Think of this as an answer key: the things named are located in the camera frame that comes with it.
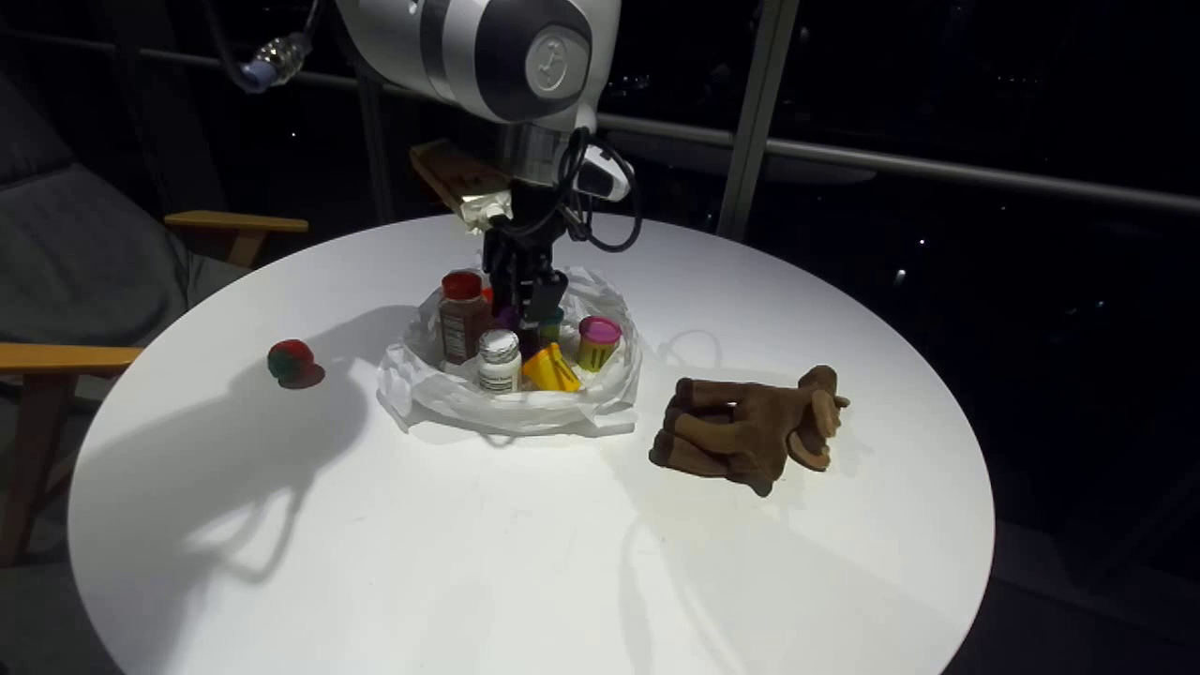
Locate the spice jar red lid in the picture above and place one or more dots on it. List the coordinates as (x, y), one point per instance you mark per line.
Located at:
(461, 321)

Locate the yellow tub orange lid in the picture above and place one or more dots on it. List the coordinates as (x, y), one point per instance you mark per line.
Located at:
(549, 373)

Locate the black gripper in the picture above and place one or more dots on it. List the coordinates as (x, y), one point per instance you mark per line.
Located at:
(527, 246)

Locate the grey window post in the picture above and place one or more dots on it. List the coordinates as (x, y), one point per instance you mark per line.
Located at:
(754, 123)

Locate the white lidded supplement jar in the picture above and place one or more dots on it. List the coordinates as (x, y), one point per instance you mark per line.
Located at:
(499, 360)

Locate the yellow tub pink lid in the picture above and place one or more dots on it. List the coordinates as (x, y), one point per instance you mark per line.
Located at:
(603, 337)

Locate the brown plush toy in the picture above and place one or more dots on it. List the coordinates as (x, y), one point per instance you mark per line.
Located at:
(744, 432)

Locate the grey metal railing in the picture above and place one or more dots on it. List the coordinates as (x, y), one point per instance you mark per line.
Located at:
(1001, 172)

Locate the dark window post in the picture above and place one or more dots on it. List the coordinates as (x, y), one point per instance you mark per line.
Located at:
(374, 151)

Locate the white plastic bag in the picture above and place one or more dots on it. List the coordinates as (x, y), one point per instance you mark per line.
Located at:
(436, 395)

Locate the grey chair wooden armrests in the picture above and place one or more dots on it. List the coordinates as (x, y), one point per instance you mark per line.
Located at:
(76, 248)

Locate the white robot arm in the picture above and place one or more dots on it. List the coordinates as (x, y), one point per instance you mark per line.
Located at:
(499, 48)

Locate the red strawberry toy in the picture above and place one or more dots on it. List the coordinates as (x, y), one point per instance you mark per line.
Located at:
(293, 360)

